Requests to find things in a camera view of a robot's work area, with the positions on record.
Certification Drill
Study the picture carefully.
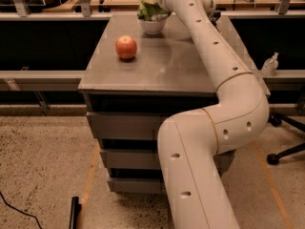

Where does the bottom grey drawer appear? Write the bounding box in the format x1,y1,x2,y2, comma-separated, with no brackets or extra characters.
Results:
107,177,165,194

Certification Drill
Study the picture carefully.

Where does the metal railing frame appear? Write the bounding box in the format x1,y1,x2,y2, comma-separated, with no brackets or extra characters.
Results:
1,7,304,113

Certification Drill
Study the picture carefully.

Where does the red apple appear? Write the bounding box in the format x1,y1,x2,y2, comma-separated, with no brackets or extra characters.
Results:
115,35,137,60

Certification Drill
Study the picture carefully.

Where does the top grey drawer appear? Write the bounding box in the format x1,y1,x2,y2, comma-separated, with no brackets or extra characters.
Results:
87,112,167,140

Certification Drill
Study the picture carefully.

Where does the grey drawer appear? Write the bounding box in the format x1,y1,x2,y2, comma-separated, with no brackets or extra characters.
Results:
87,112,167,140
107,177,165,194
100,149,234,178

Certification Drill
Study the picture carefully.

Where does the clear sanitizer pump bottle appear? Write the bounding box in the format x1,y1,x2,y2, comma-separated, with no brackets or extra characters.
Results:
261,52,278,76

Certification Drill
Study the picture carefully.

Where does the grey drawer cabinet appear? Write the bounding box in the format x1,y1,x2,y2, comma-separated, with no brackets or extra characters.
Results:
78,14,269,194

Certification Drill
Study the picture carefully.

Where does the middle grey drawer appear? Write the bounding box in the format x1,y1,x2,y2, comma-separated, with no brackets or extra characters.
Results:
100,149,234,178

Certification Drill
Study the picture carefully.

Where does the black floor cable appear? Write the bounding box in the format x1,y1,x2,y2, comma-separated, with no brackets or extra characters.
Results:
0,191,44,229

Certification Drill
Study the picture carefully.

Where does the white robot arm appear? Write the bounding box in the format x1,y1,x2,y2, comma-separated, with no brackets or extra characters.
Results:
156,0,269,229

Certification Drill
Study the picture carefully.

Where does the green jalapeno chip bag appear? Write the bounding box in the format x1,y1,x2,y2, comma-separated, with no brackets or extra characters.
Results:
137,1,172,22

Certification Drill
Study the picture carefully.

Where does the white bowl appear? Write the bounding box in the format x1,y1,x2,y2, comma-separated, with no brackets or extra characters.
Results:
140,19,167,34

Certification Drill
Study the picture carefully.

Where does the black office chair base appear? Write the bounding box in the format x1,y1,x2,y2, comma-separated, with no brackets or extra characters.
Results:
266,112,305,166

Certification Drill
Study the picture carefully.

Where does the black bar on floor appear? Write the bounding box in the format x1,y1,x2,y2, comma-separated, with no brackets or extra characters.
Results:
69,197,82,229

